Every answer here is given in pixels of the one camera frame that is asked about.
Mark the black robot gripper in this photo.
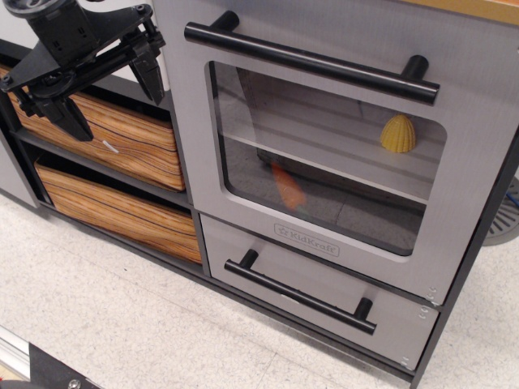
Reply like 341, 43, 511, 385
1, 1, 165, 142

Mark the black oven door handle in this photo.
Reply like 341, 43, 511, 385
184, 11, 440, 105

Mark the grey toy oven door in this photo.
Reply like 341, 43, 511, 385
154, 1, 518, 305

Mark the white oven shelf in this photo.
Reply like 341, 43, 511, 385
222, 122, 439, 203

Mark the upper wood-pattern storage bin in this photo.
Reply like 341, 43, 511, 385
0, 64, 187, 194

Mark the wood-pattern storage bin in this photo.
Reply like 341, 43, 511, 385
0, 64, 187, 194
34, 154, 202, 264

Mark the lower wood-pattern storage bin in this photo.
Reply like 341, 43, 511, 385
34, 154, 202, 264

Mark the orange toy carrot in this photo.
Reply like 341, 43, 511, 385
271, 163, 307, 211

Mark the yellow toy corn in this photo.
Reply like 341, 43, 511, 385
380, 114, 417, 153

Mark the grey lower drawer front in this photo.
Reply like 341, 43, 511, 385
201, 216, 438, 370

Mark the grey perforated round base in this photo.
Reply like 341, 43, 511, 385
483, 177, 518, 246

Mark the metal rail with black plate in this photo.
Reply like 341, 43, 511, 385
1, 326, 101, 389

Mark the black drawer handle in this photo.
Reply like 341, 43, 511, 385
224, 250, 377, 336

